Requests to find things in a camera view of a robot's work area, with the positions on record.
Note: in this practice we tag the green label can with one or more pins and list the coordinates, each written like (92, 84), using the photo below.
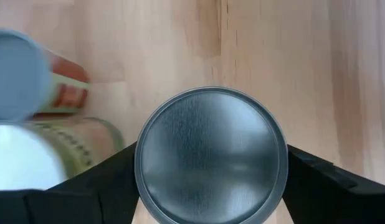
(211, 155)

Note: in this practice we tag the yellow-green carrots can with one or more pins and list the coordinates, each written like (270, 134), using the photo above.
(12, 155)

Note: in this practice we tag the diced tomatoes can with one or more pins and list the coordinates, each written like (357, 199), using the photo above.
(18, 74)

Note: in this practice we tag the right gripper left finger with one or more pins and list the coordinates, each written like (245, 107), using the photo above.
(71, 205)

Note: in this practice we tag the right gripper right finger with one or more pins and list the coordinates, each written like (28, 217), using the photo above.
(335, 199)

